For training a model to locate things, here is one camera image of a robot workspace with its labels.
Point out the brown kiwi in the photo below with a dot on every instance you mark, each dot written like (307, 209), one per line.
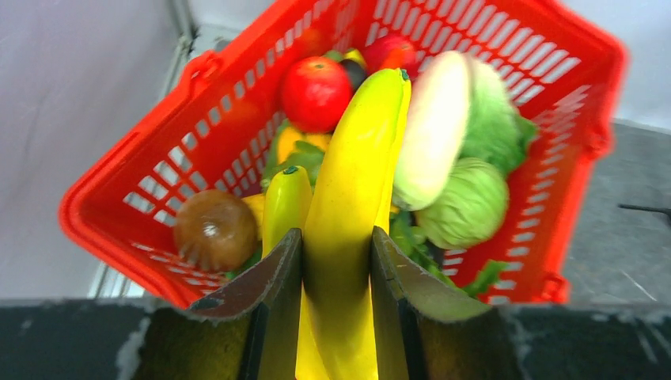
(215, 231)

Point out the black microphone tripod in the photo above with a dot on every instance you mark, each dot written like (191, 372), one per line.
(660, 210)

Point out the round green cabbage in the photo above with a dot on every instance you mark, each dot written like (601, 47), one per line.
(470, 209)

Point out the yellow banana bunch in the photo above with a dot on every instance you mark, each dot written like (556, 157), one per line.
(352, 195)

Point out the red apple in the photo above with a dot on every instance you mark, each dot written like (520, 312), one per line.
(314, 94)

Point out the napa cabbage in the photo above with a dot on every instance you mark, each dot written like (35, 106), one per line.
(496, 132)

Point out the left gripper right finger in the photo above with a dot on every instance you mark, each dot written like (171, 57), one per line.
(425, 329)

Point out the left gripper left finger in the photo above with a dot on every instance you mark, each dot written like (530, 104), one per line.
(247, 329)

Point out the red plastic shopping basket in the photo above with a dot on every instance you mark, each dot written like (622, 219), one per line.
(214, 128)

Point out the red chili pepper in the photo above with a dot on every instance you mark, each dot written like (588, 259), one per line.
(392, 51)

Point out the white radish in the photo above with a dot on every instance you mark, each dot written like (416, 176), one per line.
(436, 122)

